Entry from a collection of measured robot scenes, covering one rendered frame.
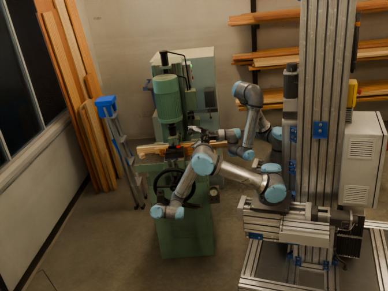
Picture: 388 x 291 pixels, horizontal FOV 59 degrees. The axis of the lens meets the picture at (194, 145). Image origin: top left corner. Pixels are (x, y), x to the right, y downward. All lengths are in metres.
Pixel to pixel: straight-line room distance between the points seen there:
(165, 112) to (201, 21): 2.37
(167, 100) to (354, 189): 1.28
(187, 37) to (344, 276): 3.28
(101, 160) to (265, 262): 2.09
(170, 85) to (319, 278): 1.60
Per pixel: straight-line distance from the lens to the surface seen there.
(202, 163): 1.77
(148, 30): 4.68
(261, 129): 2.49
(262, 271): 2.56
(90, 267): 3.14
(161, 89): 2.33
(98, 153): 3.83
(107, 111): 3.18
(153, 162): 2.49
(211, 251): 2.95
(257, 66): 4.14
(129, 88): 4.92
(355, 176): 2.14
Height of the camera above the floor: 2.07
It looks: 26 degrees down
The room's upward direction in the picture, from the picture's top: 7 degrees counter-clockwise
